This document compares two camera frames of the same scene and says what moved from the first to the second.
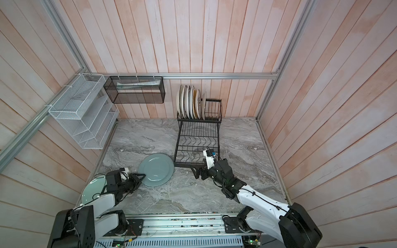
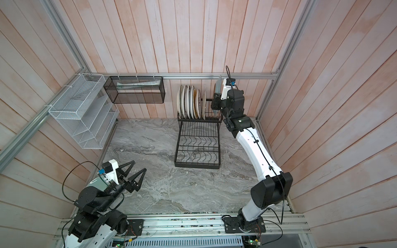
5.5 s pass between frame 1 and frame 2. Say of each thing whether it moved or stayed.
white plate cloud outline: stayed
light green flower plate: stayed
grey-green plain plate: moved
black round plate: stayed
